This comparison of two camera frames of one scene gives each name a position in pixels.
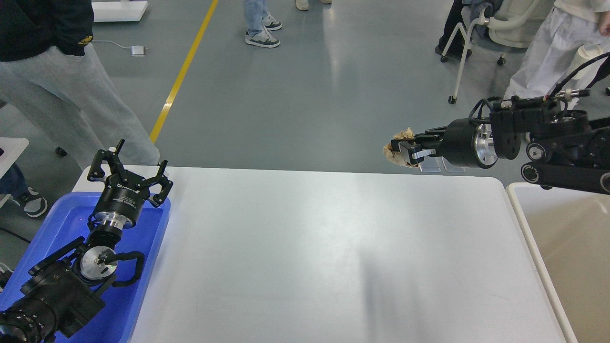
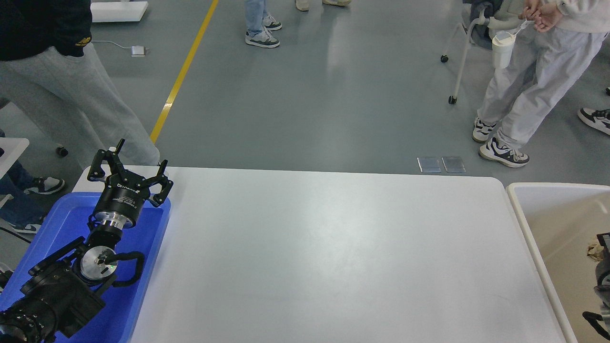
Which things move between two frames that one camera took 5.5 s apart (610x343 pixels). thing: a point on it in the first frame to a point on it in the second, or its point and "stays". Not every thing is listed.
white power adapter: x=137 y=51 stays
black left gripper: x=125 y=193 stays
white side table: x=13 y=148 stays
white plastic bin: x=572 y=227 stays
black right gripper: x=464 y=144 to x=602 y=272
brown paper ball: x=396 y=157 to x=594 y=251
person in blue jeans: x=260 y=24 stays
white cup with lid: x=584 y=54 to x=502 y=45
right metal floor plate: x=450 y=167 stays
